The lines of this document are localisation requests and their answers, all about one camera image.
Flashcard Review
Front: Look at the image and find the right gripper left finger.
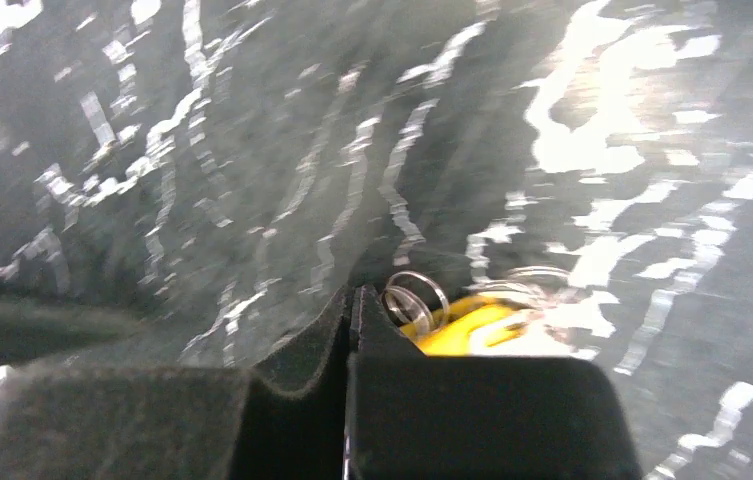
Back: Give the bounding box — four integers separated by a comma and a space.
0, 288, 350, 479

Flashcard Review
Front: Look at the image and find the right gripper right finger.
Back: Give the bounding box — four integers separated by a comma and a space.
346, 286, 643, 479

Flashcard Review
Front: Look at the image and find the yellow key tag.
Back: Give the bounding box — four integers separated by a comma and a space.
399, 295, 551, 357

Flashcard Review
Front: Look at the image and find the silver keyring holder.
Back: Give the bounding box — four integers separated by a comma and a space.
381, 264, 573, 336

